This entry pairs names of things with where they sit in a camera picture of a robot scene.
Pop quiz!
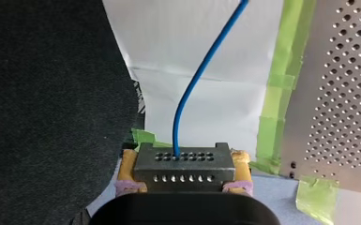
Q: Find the grey board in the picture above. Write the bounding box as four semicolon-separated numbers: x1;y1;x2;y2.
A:
85;156;323;225

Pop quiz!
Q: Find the blue cable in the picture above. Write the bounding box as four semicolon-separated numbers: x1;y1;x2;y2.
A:
133;0;250;192

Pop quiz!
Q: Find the black panel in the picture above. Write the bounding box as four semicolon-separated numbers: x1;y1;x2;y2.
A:
0;0;146;225

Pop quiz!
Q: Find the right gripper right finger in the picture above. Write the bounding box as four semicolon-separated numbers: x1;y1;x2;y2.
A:
221;149;254;197

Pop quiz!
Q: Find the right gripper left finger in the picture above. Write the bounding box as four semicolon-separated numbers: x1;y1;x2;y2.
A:
114;148;148;198

